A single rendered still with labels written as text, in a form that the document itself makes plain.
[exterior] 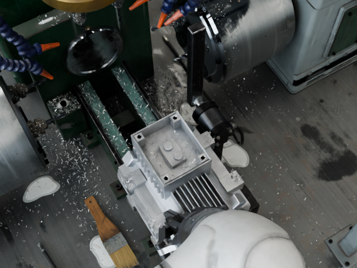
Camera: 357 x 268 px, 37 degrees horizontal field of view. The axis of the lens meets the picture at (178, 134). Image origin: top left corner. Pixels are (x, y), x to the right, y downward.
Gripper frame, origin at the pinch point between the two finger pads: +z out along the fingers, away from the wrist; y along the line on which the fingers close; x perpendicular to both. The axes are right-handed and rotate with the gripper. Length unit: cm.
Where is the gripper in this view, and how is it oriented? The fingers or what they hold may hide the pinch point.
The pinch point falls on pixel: (174, 220)
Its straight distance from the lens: 93.2
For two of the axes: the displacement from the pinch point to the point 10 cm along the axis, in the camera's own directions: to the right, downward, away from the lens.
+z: -2.4, 0.3, 9.7
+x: 4.4, 8.9, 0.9
